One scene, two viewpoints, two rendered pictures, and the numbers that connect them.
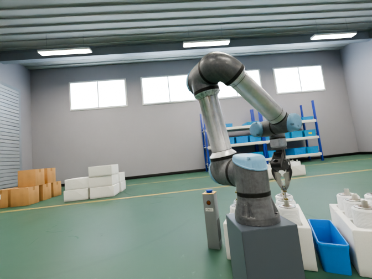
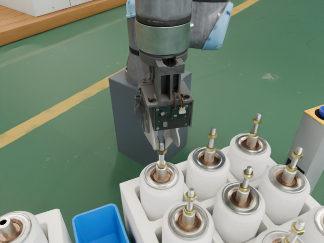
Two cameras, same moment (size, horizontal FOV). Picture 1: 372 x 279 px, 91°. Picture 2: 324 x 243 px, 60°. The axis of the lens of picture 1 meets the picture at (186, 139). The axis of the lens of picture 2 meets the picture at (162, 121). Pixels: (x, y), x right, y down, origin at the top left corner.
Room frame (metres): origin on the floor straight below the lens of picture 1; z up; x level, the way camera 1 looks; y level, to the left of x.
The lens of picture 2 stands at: (1.20, -0.76, 0.71)
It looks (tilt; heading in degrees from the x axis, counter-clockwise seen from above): 38 degrees down; 131
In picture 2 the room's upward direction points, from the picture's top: straight up
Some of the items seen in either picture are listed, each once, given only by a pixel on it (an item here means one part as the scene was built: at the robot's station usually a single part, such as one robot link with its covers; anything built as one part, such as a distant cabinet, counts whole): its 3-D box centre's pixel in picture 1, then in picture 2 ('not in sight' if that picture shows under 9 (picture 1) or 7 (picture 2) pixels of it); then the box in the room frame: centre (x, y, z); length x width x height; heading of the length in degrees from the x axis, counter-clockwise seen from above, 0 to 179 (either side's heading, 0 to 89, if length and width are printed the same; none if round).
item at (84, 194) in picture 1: (81, 192); not in sight; (3.32, 1.96, 0.09); 0.39 x 0.39 x 0.18; 5
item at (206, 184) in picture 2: not in sight; (205, 184); (0.98, -0.36, 0.16); 0.10 x 0.10 x 0.18
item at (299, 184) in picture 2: not in sight; (287, 179); (1.14, -0.30, 0.25); 0.08 x 0.08 x 0.01
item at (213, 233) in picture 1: (212, 219); (305, 161); (1.14, -0.11, 0.16); 0.07 x 0.07 x 0.31; 66
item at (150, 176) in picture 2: (287, 206); (161, 175); (0.93, -0.46, 0.25); 0.08 x 0.08 x 0.01
